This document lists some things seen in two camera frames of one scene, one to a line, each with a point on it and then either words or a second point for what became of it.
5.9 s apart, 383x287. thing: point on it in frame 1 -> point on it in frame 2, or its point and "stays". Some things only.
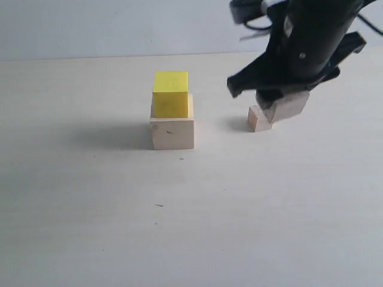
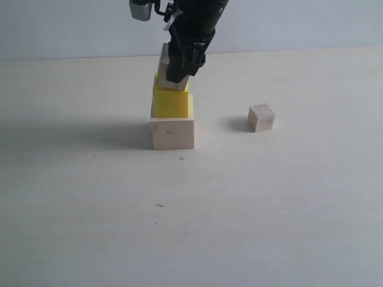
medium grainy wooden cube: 286,106 -> 163,79
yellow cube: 170,94 stays
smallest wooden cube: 258,120 stays
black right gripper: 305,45 -> 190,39
